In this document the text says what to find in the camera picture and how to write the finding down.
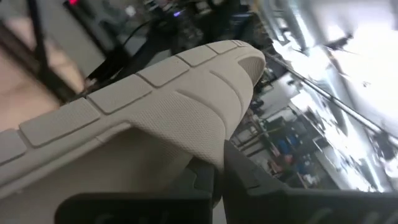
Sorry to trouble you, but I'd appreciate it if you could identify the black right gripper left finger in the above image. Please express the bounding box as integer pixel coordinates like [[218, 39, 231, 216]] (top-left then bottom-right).
[[54, 157, 215, 224]]

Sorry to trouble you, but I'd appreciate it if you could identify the black aluminium table frame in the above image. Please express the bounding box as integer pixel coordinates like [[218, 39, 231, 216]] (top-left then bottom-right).
[[0, 0, 78, 103]]

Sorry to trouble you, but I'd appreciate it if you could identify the grey slide sandal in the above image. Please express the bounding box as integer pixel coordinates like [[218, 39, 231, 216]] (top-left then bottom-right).
[[0, 39, 267, 224]]

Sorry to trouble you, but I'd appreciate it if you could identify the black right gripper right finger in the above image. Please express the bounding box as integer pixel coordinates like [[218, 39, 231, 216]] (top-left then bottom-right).
[[223, 139, 398, 224]]

